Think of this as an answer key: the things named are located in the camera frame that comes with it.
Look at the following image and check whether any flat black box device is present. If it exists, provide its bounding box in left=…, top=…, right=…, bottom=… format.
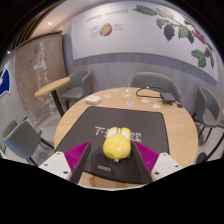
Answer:
left=159, top=92, right=177, bottom=104

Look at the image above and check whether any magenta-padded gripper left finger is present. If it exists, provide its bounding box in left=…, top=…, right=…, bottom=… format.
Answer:
left=38, top=140, right=92, bottom=185

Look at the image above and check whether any white coffee cherry wall mural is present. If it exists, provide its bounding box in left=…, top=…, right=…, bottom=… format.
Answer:
left=70, top=1, right=219, bottom=83

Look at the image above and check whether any blue and white wall sign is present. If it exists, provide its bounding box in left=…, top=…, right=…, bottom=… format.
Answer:
left=0, top=61, right=11, bottom=98

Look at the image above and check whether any grey chair with rounded back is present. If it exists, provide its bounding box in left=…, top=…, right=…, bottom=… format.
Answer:
left=127, top=71, right=183, bottom=103
left=191, top=85, right=224, bottom=148
left=1, top=119, right=54, bottom=167
left=59, top=69, right=94, bottom=109

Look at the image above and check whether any brown printed wall panel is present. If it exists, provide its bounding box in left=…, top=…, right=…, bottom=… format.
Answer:
left=14, top=31, right=68, bottom=128

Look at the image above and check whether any black printed mouse pad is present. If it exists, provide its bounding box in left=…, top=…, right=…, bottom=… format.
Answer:
left=53, top=105, right=171, bottom=185

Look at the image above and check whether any small white box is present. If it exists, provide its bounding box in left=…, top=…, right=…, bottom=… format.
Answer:
left=84, top=94, right=102, bottom=106

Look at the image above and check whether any black cable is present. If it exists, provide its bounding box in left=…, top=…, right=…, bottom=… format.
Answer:
left=135, top=86, right=184, bottom=108

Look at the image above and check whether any yellow computer mouse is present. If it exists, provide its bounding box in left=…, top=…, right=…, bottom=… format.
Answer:
left=102, top=126, right=132, bottom=162

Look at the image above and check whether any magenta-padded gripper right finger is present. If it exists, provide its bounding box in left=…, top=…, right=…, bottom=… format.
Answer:
left=132, top=141, right=184, bottom=185

